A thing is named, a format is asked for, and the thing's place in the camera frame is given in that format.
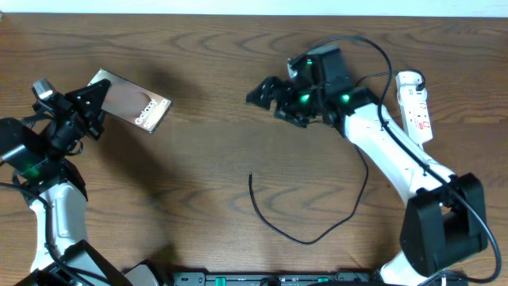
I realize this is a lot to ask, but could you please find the white power strip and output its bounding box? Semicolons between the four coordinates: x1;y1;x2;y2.
397;85;433;146

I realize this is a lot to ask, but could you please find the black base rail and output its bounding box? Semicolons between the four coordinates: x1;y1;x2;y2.
122;260;469;286

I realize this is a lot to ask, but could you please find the Galaxy smartphone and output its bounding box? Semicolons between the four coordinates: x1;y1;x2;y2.
88;69;173;133

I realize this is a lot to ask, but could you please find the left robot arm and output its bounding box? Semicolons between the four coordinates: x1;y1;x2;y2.
1;79;130;285

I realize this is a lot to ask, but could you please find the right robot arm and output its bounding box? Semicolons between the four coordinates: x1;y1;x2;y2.
246;45;492;285

